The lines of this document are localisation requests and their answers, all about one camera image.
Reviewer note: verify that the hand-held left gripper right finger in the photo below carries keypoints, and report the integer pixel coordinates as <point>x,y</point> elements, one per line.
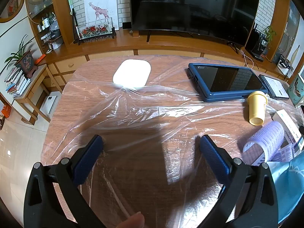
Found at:
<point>213,159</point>

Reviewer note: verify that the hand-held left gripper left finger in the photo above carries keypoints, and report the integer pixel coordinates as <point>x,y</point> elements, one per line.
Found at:
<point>87,159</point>

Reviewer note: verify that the light blue packet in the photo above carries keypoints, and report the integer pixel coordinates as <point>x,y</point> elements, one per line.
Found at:
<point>289,185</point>

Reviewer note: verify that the white cardboard box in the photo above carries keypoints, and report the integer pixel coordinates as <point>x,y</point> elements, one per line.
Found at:
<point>288,128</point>

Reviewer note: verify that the person's left hand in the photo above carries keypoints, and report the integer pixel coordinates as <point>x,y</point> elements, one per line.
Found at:
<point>131,222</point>

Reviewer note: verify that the purple hair roller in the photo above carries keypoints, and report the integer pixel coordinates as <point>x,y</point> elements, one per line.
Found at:
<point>268,137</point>

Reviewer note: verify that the yellow plastic cup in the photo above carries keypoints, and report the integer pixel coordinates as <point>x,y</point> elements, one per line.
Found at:
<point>256,109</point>

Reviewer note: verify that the white floor appliance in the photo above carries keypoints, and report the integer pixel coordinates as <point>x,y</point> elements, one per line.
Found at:
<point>48,104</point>

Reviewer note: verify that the clear plastic sheet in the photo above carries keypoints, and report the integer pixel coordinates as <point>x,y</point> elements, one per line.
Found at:
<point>142,114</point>

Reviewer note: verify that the blue-cased tablet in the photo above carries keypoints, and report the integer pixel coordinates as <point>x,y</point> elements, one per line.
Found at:
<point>225,78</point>

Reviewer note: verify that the black smartphone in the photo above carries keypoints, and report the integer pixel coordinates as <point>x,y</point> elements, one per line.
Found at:
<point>275,86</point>

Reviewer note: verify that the wooden side table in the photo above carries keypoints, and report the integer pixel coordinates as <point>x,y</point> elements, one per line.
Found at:
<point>35,76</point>

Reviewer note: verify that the stack of books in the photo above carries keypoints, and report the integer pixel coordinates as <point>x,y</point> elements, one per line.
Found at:
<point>16,83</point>

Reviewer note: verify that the potted orchid plant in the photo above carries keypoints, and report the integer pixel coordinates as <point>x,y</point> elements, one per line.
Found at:
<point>25,61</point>

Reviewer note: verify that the black bag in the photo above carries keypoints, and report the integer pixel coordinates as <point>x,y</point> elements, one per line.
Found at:
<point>285,61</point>

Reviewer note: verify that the black coffee machine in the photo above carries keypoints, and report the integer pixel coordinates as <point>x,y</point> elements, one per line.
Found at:
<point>257,42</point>

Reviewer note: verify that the framed flower panel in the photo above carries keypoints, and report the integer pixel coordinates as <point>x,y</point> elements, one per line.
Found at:
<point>95,29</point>

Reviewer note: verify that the small green potted plant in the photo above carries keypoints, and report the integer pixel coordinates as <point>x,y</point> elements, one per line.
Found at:
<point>269,32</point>

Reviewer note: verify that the giraffe picture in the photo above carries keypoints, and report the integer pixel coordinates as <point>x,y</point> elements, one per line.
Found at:
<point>99,9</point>

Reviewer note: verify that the black television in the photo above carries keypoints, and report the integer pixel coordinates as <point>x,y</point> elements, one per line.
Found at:
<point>190,4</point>

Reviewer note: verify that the round wooden wall frame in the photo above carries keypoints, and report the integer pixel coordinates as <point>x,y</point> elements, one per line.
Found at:
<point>11,7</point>

